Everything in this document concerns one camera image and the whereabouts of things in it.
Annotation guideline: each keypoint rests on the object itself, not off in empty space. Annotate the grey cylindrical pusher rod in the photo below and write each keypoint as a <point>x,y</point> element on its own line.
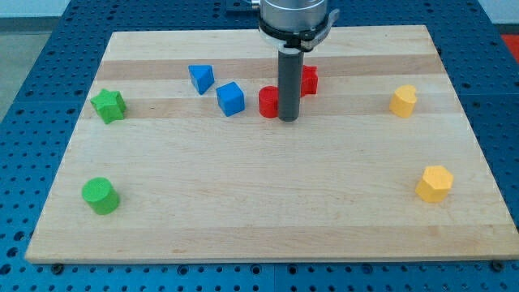
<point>289,85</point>

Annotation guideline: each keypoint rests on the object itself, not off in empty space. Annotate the red circle block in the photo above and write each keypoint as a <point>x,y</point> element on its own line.
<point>268,101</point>

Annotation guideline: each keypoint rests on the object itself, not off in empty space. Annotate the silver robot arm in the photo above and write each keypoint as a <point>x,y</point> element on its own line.
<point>293,28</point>

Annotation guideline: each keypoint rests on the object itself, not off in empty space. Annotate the red star block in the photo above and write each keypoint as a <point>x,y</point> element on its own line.
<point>310,79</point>

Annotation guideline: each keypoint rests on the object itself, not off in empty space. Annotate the green star block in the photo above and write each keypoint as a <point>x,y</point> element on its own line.
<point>109,105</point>

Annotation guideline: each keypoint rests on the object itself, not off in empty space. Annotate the blue cube block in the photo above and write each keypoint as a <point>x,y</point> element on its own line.
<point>230,99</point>

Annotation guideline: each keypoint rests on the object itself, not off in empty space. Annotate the blue triangle block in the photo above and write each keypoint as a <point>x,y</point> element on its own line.
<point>202,77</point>

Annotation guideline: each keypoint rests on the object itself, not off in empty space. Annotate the yellow heart block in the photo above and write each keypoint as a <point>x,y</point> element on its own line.
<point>403,101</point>

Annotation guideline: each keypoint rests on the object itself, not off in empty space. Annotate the light wooden board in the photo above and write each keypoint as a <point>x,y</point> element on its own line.
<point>337,184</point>

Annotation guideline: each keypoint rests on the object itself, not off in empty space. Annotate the yellow hexagon block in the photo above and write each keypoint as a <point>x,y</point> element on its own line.
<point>435,184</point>

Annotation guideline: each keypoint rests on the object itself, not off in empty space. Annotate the green cylinder block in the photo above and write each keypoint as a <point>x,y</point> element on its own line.
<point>100,195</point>

